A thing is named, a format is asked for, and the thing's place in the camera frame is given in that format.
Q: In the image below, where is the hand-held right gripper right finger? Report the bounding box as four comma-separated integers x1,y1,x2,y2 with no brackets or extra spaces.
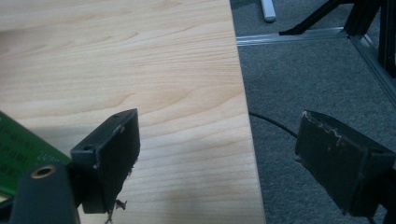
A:
294,109,396,217

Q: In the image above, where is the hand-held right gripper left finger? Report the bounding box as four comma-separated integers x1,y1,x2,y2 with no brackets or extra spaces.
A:
70,108,141,215

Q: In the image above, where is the green circuit board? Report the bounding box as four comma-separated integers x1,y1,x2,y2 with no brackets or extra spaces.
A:
0,110,72,198

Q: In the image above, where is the white tube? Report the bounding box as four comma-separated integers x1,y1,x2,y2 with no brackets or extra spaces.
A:
260,0,277,23

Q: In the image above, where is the black cable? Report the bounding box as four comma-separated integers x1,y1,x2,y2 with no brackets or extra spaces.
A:
248,111,299,139

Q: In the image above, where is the silver aluminium floor rail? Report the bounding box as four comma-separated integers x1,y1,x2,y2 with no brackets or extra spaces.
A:
235,26,396,108

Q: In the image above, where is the black metal stand frame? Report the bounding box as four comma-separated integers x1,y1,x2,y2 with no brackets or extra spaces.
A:
278,0,396,78

